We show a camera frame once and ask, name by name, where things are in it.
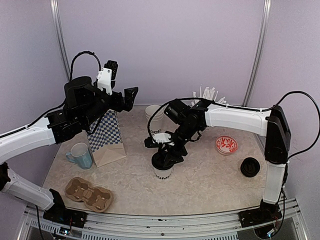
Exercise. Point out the stack of black lids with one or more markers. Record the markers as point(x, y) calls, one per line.
point(250, 167)

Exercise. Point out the right aluminium corner post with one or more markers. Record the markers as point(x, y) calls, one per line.
point(258, 52)

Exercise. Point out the stack of white paper cups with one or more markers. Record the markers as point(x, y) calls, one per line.
point(156, 123)

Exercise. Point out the brown cardboard cup carrier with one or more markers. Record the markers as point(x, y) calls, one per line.
point(95, 198)

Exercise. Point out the left aluminium corner post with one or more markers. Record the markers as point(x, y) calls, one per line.
point(54, 5)

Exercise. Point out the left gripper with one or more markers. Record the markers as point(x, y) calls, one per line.
point(127, 105)

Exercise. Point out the white paper coffee cup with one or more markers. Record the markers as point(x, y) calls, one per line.
point(163, 174)

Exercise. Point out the red floral bowl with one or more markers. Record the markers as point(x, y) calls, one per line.
point(226, 145)

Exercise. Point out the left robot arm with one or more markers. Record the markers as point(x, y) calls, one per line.
point(86, 102)

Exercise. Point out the aluminium corner post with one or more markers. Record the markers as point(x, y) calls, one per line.
point(54, 5)
point(258, 52)

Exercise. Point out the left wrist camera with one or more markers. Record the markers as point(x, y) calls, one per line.
point(106, 77)

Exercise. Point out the blue checkered paper bag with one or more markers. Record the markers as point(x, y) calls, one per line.
point(106, 142)

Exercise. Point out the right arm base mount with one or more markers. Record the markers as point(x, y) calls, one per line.
point(257, 216)

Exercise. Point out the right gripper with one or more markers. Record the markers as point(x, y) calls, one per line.
point(173, 151)

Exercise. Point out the black coffee cup lid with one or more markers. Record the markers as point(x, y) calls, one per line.
point(159, 164)

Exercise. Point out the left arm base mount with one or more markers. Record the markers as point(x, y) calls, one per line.
point(66, 216)

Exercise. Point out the blue ceramic mug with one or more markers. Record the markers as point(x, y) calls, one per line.
point(81, 155)

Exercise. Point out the aluminium front frame rail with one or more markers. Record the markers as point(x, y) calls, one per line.
point(109, 226)

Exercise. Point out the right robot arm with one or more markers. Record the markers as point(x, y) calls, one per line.
point(270, 123)

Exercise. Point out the bundle of wrapped white straws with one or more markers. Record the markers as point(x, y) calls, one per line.
point(209, 93)

